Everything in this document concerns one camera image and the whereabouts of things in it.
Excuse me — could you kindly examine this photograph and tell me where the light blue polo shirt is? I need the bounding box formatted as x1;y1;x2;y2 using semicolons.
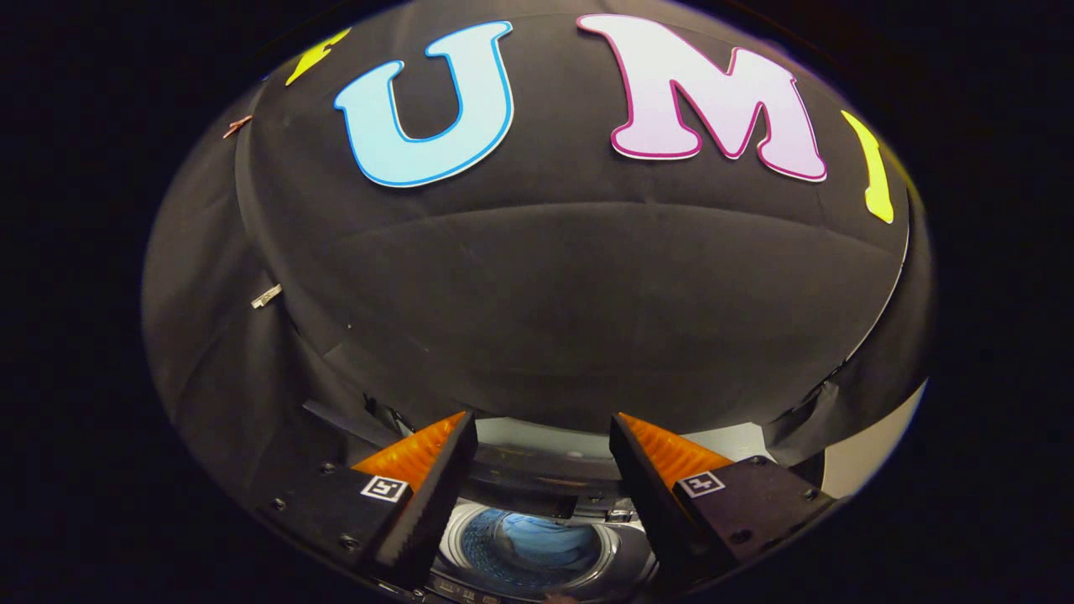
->
480;510;592;581

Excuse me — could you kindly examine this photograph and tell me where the silver washing machine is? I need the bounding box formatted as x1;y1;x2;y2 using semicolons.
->
424;443;664;604

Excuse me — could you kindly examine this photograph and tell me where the black backdrop cloth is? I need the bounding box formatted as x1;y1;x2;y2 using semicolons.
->
141;0;934;504

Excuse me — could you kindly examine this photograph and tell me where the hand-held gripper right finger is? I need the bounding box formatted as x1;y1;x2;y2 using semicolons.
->
608;411;837;595

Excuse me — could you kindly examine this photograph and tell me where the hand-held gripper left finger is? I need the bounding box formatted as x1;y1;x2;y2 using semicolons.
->
250;409;479;588

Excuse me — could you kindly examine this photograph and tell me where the dark washing machine lid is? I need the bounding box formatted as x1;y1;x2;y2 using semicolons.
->
466;443;627;519

